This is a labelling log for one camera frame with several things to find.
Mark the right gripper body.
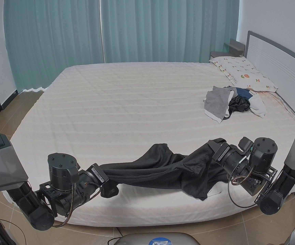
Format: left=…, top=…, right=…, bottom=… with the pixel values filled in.
left=212, top=141, right=250, bottom=178

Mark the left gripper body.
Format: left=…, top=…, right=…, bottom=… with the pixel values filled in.
left=78, top=163, right=110, bottom=201

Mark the black T-shirt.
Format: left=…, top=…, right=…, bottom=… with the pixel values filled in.
left=100, top=137, right=230, bottom=201

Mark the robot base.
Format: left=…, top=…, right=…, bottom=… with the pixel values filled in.
left=114, top=232, right=198, bottom=245

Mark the pile of clothes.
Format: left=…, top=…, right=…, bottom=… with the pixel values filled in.
left=203, top=85, right=266, bottom=124

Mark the bed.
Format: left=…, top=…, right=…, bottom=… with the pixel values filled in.
left=3, top=31, right=295, bottom=226

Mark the white printed pillow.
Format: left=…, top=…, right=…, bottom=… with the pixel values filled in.
left=209, top=56, right=278, bottom=92

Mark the grey bedside table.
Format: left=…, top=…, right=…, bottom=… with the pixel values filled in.
left=210, top=38, right=246, bottom=59

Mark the blue-green curtain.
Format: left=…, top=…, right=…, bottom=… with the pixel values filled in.
left=5, top=0, right=103, bottom=91
left=100, top=0, right=240, bottom=64

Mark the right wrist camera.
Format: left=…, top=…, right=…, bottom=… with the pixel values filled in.
left=238, top=136, right=255, bottom=153

